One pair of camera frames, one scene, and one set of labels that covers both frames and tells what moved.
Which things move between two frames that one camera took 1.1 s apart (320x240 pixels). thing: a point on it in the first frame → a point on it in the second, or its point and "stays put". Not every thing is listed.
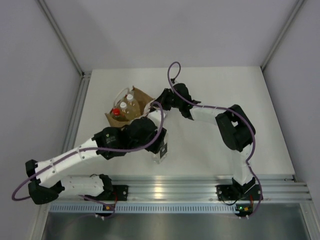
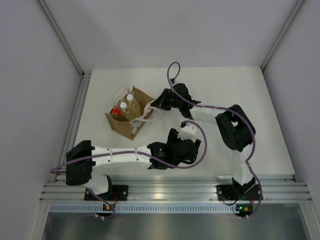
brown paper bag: [143, 99] stays put
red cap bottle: [116, 112] stays put
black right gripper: [162, 99] stays put
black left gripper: [155, 147] → [173, 137]
